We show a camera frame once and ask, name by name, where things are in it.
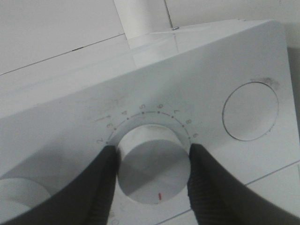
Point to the white microwave oven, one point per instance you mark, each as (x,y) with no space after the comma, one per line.
(58,114)

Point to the white round door button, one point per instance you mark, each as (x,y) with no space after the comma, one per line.
(250,111)

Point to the white timer knob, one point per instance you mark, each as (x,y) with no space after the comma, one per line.
(154,165)

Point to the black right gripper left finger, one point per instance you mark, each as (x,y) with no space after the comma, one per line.
(86,200)

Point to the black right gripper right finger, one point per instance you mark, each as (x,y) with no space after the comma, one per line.
(218,198)

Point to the white upper power knob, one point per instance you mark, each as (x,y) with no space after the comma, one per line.
(19,195)

